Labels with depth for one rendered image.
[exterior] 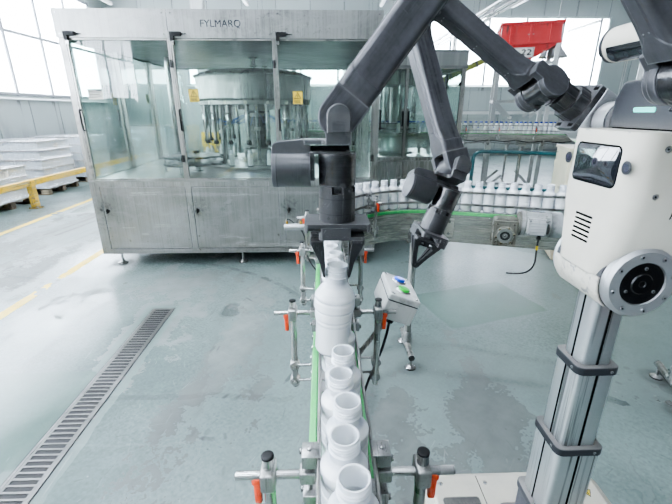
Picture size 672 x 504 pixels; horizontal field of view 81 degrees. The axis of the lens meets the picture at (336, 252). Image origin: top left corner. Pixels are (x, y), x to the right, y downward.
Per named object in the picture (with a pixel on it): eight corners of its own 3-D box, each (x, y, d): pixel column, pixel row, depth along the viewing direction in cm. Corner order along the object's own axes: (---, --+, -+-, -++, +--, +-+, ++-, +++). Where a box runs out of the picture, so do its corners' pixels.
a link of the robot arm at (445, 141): (430, -16, 88) (409, 17, 99) (407, -14, 86) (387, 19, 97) (480, 171, 87) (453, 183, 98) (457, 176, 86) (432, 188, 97)
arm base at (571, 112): (576, 131, 101) (608, 87, 97) (552, 114, 99) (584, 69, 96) (557, 130, 109) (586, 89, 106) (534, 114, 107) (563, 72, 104)
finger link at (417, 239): (403, 266, 94) (419, 230, 91) (397, 255, 100) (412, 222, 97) (429, 274, 95) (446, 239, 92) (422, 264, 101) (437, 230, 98)
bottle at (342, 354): (359, 443, 67) (361, 361, 62) (324, 442, 67) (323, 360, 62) (359, 417, 73) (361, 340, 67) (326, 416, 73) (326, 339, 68)
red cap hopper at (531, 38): (478, 203, 696) (500, 22, 601) (476, 195, 761) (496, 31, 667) (535, 206, 671) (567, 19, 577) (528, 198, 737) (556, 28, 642)
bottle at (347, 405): (374, 495, 58) (378, 404, 53) (340, 517, 55) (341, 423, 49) (351, 466, 63) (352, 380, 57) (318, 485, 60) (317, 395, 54)
